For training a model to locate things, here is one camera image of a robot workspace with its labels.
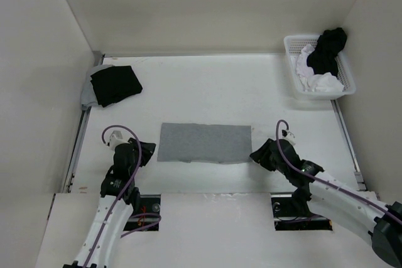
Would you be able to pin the grey folded tank top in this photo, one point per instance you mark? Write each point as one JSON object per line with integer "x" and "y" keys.
{"x": 88, "y": 98}

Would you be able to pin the white plastic laundry basket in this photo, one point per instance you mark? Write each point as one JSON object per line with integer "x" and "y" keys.
{"x": 293, "y": 46}

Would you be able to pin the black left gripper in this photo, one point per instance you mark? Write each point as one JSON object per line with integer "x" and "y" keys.
{"x": 147, "y": 150}

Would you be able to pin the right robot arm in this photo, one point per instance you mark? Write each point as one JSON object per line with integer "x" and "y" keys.
{"x": 317, "y": 192}

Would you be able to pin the white crumpled garment in basket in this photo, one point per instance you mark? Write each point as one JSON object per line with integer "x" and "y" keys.
{"x": 315, "y": 82}

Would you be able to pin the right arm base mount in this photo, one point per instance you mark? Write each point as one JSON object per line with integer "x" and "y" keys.
{"x": 290, "y": 217}

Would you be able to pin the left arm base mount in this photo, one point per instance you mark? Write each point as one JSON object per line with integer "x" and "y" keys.
{"x": 146, "y": 212}

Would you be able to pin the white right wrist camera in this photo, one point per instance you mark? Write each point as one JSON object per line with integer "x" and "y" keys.
{"x": 289, "y": 136}

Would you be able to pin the grey tank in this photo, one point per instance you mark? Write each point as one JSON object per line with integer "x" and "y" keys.
{"x": 202, "y": 143}
{"x": 88, "y": 98}

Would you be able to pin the black folded tank top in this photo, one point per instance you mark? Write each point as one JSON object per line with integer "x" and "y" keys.
{"x": 114, "y": 84}

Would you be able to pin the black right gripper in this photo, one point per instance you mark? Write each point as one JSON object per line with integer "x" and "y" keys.
{"x": 260, "y": 155}

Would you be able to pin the black crumpled garment in basket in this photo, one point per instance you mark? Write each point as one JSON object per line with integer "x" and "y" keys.
{"x": 329, "y": 44}

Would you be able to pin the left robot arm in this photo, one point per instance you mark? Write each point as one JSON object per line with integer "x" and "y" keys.
{"x": 119, "y": 199}

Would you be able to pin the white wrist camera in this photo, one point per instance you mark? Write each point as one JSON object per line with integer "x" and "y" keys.
{"x": 116, "y": 137}
{"x": 289, "y": 136}

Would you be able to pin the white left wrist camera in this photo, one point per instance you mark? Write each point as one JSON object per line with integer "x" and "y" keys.
{"x": 116, "y": 137}

